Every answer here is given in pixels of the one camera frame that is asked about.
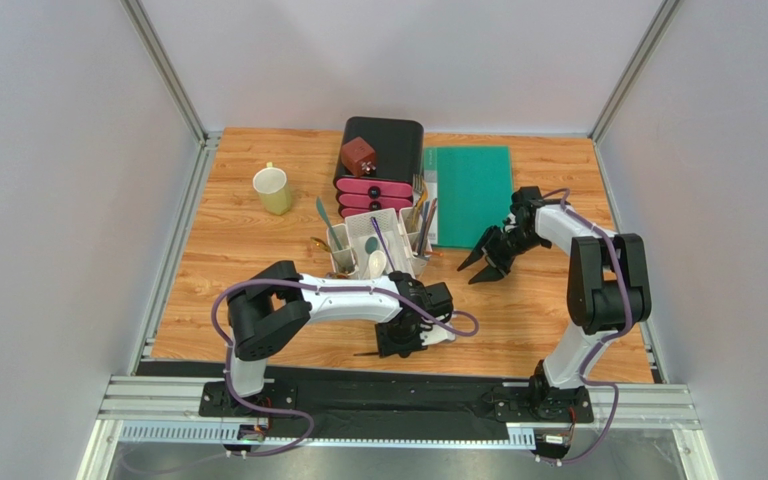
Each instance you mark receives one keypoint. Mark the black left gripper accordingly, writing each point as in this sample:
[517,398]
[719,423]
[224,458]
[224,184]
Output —
[388,348]

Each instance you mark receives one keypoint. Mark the gold spoon in caddy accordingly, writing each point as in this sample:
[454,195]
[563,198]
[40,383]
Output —
[321,244]

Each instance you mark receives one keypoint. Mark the brown relay block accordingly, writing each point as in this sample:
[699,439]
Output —
[358,157]

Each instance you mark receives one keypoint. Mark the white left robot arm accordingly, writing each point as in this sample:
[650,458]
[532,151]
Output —
[266,312]

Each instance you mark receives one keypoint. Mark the yellow-green mug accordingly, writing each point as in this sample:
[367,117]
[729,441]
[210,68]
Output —
[272,187]

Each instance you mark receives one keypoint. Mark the gold handled knife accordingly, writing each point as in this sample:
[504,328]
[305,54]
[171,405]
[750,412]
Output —
[418,206]

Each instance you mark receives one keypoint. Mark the teal cutting mat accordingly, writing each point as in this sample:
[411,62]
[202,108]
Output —
[472,186]

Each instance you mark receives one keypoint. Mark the teal plastic knife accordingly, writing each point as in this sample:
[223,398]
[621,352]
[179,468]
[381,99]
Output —
[325,218]

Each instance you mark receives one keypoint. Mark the teal plastic spoon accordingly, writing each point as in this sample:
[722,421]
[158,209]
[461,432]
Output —
[372,244]

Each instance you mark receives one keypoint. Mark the large silver fork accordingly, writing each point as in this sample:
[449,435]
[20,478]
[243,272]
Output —
[418,178]

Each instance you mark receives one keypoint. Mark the white perforated utensil caddy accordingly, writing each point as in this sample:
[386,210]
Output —
[352,242]

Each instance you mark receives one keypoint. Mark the purple metal spoon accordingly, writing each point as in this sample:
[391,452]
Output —
[383,245]

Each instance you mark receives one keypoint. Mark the black and pink drawer box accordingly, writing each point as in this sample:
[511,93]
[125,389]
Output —
[399,147]

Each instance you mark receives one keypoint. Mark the white ceramic spoon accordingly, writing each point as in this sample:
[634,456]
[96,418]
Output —
[377,264]

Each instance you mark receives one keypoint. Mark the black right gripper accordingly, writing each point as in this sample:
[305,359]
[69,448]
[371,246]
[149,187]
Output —
[498,247]

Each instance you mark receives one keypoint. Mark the black mounting rail base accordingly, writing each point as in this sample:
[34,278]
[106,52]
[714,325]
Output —
[366,405]

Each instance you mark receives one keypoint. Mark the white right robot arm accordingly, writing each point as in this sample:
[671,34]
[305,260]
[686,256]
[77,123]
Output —
[608,288]

